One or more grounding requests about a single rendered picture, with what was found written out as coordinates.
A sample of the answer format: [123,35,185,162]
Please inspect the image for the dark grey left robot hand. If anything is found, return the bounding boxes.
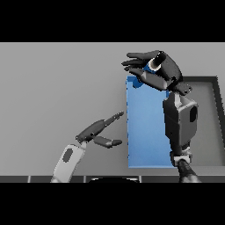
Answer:
[75,111,125,149]

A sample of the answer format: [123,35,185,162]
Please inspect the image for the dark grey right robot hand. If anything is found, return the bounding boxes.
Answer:
[120,49,193,97]

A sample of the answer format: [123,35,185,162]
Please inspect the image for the blue pipe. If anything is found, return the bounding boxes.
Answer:
[132,52,165,89]

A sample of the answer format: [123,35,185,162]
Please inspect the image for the blue bin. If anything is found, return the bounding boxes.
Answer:
[126,75,177,169]

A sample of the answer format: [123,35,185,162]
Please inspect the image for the dark grey bin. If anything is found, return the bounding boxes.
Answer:
[172,76,225,169]

